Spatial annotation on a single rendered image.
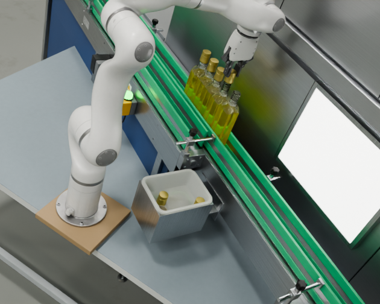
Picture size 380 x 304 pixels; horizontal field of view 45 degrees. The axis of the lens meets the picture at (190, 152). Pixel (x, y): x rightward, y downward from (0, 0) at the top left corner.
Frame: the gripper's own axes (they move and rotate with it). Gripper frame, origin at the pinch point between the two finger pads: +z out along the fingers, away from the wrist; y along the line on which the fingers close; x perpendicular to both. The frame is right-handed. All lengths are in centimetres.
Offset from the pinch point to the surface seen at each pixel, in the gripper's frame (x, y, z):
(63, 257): -26, 39, 137
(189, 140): 9.6, 15.6, 22.7
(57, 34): -144, 13, 73
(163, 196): 20, 27, 38
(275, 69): 7.1, -12.3, -5.0
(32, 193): -11, 63, 62
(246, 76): -4.5, -12.3, 6.4
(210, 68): -10.3, 0.9, 6.3
